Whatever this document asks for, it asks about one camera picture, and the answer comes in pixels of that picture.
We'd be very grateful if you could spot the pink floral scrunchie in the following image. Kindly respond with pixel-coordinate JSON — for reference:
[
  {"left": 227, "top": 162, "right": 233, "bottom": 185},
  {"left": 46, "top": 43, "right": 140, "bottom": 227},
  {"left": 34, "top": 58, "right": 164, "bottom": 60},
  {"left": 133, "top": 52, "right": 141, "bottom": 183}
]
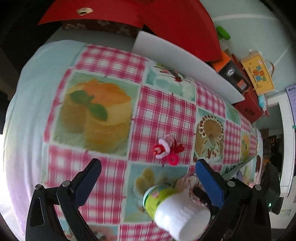
[{"left": 174, "top": 174, "right": 207, "bottom": 205}]

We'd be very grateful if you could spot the red pink ribbon flower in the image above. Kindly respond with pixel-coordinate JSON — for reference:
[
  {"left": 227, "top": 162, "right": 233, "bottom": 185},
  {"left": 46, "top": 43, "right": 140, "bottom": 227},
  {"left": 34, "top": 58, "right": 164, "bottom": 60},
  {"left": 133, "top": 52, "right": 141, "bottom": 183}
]
[{"left": 153, "top": 135, "right": 185, "bottom": 166}]

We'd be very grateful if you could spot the pink white knitted cloth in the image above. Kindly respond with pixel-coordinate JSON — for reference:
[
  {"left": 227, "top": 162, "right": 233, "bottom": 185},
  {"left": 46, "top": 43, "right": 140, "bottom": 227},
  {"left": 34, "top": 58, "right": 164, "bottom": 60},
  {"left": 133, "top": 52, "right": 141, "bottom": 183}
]
[{"left": 247, "top": 181, "right": 255, "bottom": 188}]

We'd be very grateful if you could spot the green cloth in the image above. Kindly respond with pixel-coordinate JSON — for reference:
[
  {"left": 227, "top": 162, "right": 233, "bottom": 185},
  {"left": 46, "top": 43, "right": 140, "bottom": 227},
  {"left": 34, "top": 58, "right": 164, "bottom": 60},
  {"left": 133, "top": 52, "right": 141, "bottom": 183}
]
[{"left": 243, "top": 165, "right": 252, "bottom": 183}]

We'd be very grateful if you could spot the teal shallow box tray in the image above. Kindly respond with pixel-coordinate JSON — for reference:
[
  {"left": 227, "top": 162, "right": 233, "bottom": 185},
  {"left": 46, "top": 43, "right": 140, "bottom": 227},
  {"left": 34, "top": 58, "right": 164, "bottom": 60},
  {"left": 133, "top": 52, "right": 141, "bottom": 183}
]
[{"left": 221, "top": 156, "right": 254, "bottom": 179}]

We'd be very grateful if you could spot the white green-label bottle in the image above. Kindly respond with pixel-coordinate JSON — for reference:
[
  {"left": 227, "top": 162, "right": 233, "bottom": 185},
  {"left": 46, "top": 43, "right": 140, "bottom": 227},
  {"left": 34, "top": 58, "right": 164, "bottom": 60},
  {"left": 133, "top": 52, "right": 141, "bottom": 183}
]
[{"left": 142, "top": 184, "right": 211, "bottom": 241}]

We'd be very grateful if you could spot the red cut-out box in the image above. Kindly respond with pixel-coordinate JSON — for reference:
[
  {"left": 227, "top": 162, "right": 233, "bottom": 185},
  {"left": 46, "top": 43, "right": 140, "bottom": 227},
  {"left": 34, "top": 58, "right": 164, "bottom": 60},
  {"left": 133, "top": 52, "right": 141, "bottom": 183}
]
[{"left": 231, "top": 54, "right": 262, "bottom": 123}]

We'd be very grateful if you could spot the blue wet wipes pack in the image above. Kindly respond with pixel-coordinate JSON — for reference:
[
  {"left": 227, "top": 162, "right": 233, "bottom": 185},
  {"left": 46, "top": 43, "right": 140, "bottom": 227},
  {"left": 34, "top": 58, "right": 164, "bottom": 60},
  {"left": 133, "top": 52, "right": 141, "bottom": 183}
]
[{"left": 258, "top": 94, "right": 267, "bottom": 113}]

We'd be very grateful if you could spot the white desk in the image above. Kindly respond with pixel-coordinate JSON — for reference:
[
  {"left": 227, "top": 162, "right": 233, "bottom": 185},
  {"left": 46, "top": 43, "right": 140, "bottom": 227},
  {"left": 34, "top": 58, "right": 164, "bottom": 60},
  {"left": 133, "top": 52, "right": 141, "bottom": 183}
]
[{"left": 267, "top": 92, "right": 295, "bottom": 197}]

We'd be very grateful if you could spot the purple perforated file basket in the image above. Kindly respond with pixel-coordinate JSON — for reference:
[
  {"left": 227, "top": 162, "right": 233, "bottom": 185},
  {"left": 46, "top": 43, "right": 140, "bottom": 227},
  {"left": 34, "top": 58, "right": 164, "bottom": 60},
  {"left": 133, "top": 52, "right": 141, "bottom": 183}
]
[{"left": 286, "top": 84, "right": 296, "bottom": 119}]

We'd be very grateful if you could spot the black carton box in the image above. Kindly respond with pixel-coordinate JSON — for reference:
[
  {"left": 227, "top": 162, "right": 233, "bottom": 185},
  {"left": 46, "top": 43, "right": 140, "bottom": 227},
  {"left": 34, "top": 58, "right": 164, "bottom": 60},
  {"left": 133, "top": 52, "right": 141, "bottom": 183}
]
[{"left": 211, "top": 51, "right": 250, "bottom": 95}]

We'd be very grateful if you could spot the white foam board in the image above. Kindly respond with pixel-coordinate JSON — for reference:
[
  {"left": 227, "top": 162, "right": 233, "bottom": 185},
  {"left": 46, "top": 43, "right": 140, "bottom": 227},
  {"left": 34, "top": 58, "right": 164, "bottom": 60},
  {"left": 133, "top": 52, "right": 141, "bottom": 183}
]
[{"left": 132, "top": 31, "right": 245, "bottom": 104}]

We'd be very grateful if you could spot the pink checkered picture tablecloth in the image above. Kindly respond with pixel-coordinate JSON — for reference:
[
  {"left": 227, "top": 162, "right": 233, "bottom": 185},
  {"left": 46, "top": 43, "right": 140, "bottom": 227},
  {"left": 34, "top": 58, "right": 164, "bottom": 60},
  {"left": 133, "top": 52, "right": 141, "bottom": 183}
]
[{"left": 4, "top": 40, "right": 263, "bottom": 240}]

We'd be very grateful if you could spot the green dumbbell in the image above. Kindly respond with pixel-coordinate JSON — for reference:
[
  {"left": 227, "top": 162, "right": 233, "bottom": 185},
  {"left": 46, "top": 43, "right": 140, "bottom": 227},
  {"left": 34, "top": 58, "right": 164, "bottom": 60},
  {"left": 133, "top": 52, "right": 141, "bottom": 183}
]
[{"left": 216, "top": 26, "right": 231, "bottom": 40}]

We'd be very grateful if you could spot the red gift bag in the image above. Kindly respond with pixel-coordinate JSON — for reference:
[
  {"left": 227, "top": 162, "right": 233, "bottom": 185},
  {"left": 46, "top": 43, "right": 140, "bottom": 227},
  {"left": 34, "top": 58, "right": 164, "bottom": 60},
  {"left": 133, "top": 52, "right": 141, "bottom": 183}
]
[{"left": 39, "top": 0, "right": 222, "bottom": 62}]

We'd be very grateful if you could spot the yellow handled gift box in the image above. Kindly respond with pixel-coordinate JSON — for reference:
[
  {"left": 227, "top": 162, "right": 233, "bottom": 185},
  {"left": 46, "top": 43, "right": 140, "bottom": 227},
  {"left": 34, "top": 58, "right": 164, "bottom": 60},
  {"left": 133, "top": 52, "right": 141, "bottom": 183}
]
[{"left": 241, "top": 50, "right": 275, "bottom": 95}]

